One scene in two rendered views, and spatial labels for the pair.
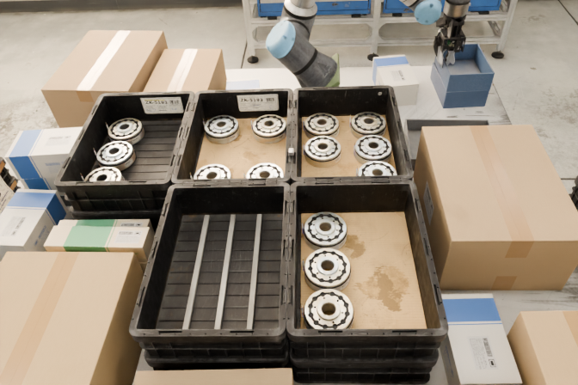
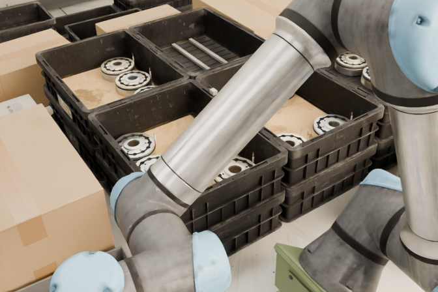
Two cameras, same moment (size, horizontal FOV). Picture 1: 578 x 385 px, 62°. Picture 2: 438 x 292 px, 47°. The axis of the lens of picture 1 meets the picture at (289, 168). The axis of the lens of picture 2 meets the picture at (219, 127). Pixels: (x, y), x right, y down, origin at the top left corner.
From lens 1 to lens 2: 1.93 m
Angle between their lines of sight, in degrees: 94
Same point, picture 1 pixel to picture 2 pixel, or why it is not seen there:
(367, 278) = (104, 96)
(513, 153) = not seen: outside the picture
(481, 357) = (15, 106)
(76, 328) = (238, 8)
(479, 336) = not seen: hidden behind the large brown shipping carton
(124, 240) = not seen: hidden behind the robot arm
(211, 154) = (313, 115)
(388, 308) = (82, 89)
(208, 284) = (206, 60)
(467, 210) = (31, 125)
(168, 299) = (221, 49)
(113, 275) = (250, 23)
